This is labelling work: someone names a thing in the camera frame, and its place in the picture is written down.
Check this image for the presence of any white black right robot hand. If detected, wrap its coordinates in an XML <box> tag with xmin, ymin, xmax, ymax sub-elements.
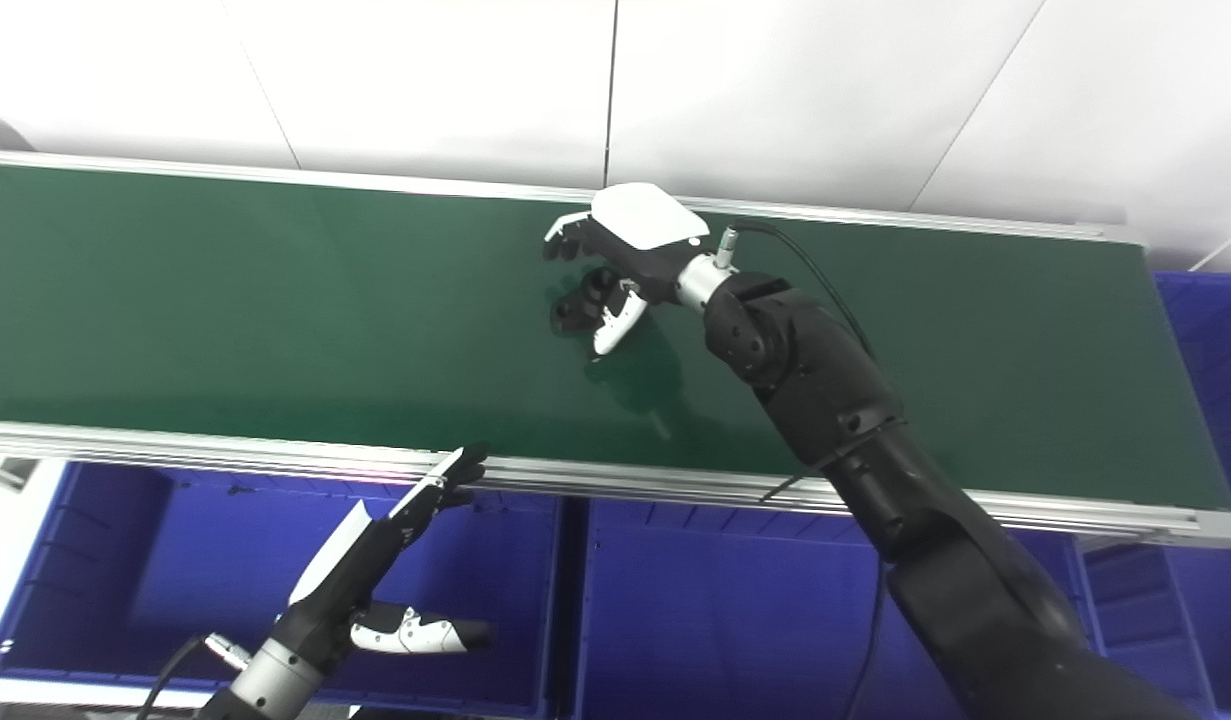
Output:
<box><xmin>541</xmin><ymin>182</ymin><xmax>711</xmax><ymax>358</ymax></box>

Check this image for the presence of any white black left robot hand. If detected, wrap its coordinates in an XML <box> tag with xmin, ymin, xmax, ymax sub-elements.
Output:
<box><xmin>272</xmin><ymin>443</ymin><xmax>496</xmax><ymax>674</ymax></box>

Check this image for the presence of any black flanged machine part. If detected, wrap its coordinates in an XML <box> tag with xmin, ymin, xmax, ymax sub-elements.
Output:
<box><xmin>548</xmin><ymin>265</ymin><xmax>621</xmax><ymax>337</ymax></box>

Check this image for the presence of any large blue plastic bin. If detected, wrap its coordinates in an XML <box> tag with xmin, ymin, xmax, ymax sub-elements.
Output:
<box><xmin>0</xmin><ymin>460</ymin><xmax>566</xmax><ymax>719</ymax></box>
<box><xmin>560</xmin><ymin>495</ymin><xmax>1106</xmax><ymax>720</ymax></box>

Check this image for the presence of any green conveyor belt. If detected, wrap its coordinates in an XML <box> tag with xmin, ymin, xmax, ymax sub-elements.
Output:
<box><xmin>0</xmin><ymin>163</ymin><xmax>1231</xmax><ymax>511</ymax></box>

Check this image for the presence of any blue bin at conveyor end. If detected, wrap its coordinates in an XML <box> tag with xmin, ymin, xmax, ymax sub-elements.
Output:
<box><xmin>1075</xmin><ymin>270</ymin><xmax>1231</xmax><ymax>720</ymax></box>

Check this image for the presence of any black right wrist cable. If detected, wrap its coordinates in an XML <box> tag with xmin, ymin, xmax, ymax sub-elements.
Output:
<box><xmin>713</xmin><ymin>220</ymin><xmax>888</xmax><ymax>720</ymax></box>

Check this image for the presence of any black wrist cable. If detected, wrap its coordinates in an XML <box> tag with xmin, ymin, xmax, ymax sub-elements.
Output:
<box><xmin>135</xmin><ymin>632</ymin><xmax>251</xmax><ymax>720</ymax></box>
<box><xmin>713</xmin><ymin>220</ymin><xmax>888</xmax><ymax>720</ymax></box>

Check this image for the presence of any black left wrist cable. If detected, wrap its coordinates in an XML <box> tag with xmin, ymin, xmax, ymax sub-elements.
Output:
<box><xmin>135</xmin><ymin>632</ymin><xmax>251</xmax><ymax>720</ymax></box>

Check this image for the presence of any aluminium conveyor side rail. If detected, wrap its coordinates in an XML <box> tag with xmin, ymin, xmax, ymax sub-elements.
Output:
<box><xmin>0</xmin><ymin>420</ymin><xmax>1231</xmax><ymax>549</ymax></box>
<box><xmin>0</xmin><ymin>150</ymin><xmax>1146</xmax><ymax>246</ymax></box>

